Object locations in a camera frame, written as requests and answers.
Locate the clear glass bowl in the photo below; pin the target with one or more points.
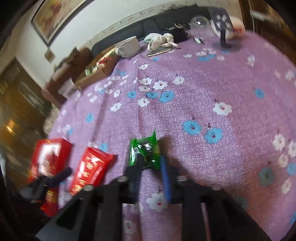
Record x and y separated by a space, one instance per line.
200 24

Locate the framed horse painting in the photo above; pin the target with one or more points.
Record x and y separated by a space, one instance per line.
53 15

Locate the gold wall plaque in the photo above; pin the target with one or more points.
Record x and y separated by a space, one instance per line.
49 55

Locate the green candy packet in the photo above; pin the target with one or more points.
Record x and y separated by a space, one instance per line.
148 147

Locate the red gift box tray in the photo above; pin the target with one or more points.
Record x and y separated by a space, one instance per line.
49 158

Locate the wooden glass-panel door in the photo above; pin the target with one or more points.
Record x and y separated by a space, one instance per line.
23 112

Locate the black leather sofa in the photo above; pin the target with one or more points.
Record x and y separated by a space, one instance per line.
158 23

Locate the purple floral tablecloth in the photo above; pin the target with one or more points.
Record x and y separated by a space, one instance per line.
222 118

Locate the brown cardboard snack box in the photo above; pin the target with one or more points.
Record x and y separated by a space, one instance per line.
100 68

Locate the clear plastic water cup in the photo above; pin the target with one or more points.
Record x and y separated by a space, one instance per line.
67 89

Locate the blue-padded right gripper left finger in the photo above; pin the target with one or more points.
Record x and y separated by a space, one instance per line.
134 175

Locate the white ceramic mug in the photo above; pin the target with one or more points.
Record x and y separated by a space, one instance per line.
128 47

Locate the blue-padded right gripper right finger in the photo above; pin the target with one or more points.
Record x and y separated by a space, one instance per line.
171 186

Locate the red snack packet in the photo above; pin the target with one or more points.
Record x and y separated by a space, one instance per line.
91 169

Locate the brown armchair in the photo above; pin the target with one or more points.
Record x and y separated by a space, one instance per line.
70 67

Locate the white cloth gloves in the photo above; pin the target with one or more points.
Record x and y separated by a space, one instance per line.
154 41

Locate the black phone stand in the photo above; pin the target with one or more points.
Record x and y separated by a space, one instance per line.
222 23

